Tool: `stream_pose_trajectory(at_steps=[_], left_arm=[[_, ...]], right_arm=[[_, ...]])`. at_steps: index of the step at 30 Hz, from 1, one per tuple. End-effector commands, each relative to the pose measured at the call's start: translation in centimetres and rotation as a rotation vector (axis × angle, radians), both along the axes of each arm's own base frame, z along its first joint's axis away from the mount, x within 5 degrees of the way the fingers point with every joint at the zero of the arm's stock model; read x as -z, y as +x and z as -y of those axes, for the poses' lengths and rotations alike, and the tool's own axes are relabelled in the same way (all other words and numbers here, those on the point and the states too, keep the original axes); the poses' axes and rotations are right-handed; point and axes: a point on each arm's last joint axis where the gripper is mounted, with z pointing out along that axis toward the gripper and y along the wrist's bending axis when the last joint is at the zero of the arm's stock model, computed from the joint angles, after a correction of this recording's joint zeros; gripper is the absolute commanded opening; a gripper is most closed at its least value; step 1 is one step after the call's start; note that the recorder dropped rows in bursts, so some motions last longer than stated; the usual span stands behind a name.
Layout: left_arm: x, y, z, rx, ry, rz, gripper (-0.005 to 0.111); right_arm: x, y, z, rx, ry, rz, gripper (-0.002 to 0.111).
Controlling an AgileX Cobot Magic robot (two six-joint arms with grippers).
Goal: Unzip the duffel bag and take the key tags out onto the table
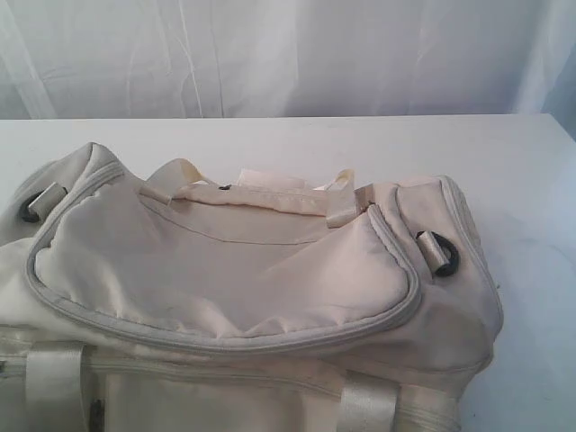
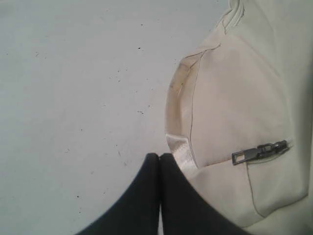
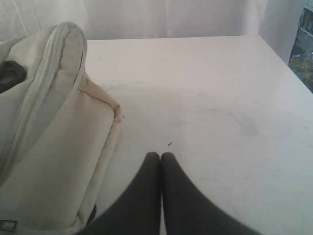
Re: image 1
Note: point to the cream white duffel bag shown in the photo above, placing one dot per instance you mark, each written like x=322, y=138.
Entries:
x=177, y=304

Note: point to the white backdrop curtain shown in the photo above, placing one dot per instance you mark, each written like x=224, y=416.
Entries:
x=219, y=59

